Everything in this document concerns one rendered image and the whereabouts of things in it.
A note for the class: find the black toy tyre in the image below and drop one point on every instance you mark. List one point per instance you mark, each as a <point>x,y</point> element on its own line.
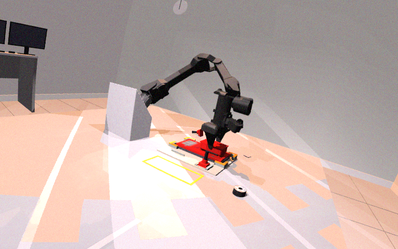
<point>239,191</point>

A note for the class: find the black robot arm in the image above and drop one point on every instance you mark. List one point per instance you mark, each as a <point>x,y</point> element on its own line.
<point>158,89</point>

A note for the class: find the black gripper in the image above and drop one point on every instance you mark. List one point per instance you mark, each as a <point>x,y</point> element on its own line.
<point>213,129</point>

